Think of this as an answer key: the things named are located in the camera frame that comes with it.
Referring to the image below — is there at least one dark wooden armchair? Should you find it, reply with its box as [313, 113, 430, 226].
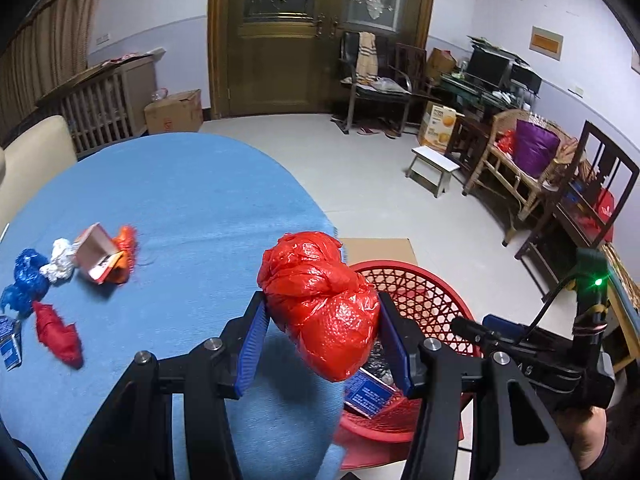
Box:
[395, 42, 441, 126]

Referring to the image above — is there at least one wooden double door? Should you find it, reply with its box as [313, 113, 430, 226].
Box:
[207, 0, 439, 120]

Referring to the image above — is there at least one blue plastic bag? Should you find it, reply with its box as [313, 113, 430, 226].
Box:
[0, 248, 51, 318]

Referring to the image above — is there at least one blue cigarette pack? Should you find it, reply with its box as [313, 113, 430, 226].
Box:
[0, 316, 23, 372]

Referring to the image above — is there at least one striped curtain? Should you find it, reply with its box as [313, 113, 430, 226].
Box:
[0, 0, 111, 146]

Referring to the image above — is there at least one white step stool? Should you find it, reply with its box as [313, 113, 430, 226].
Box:
[406, 146, 461, 198]

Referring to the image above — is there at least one person's right hand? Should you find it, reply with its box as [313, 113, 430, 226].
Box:
[559, 404, 608, 470]

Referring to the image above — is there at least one cluttered desk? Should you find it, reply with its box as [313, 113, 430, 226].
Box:
[439, 72, 543, 126]

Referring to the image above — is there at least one computer monitor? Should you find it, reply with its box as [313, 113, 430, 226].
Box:
[465, 46, 511, 88]

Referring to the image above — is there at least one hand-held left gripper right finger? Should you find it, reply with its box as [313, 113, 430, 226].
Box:
[377, 291, 583, 480]

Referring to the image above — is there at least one orange plastic bag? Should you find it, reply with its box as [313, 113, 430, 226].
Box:
[112, 226, 140, 286]

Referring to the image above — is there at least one orange wall plaque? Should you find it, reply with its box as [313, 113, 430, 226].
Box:
[529, 26, 564, 62]

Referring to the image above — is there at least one red shopping bag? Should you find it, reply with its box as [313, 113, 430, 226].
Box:
[582, 187, 615, 246]

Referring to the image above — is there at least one orange print carton box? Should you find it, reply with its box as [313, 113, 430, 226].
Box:
[417, 101, 458, 153]

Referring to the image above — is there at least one beige sofa chair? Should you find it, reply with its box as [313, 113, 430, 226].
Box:
[0, 115, 78, 233]

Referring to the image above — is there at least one wicker chair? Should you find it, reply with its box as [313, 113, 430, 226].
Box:
[462, 109, 586, 246]

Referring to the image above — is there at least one black plastic bag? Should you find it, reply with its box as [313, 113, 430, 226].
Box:
[362, 342, 398, 386]

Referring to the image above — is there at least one cardboard sheet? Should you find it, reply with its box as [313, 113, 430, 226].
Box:
[340, 237, 418, 268]

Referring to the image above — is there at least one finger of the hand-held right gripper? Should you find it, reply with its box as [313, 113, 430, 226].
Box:
[450, 316, 501, 354]
[482, 314, 523, 341]

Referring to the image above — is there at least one small red plastic bag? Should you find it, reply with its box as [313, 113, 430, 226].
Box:
[32, 301, 84, 368]

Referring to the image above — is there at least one blue flat box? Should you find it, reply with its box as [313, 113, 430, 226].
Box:
[344, 367, 396, 418]

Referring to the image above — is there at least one red plastic basket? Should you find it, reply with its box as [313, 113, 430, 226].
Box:
[332, 260, 483, 443]

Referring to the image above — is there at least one striped towel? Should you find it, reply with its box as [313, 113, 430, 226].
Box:
[356, 31, 378, 83]

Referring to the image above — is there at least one black metal chair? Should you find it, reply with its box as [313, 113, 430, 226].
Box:
[340, 31, 413, 133]

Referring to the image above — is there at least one large red plastic bag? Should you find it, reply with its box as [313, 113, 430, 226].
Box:
[256, 231, 382, 383]

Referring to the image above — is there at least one black cable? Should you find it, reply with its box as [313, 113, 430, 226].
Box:
[10, 439, 48, 480]

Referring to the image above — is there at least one person's right forearm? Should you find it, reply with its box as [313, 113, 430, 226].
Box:
[580, 430, 640, 480]

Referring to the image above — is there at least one small brown cardboard box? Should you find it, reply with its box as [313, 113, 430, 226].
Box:
[425, 48, 457, 83]

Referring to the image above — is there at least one purple cushion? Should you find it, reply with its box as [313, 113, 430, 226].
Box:
[515, 120, 560, 178]

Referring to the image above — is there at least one dark wooden slat chair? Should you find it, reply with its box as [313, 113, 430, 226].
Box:
[515, 121, 640, 301]

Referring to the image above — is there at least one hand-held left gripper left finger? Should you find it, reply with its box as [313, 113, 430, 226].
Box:
[62, 290, 271, 480]

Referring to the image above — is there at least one pink carton box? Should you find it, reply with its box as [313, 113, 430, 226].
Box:
[74, 224, 123, 286]

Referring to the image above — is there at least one white crumpled paper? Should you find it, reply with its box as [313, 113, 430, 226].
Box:
[39, 238, 76, 283]

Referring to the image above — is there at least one wooden radiator cover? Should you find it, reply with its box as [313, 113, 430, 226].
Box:
[35, 54, 158, 153]

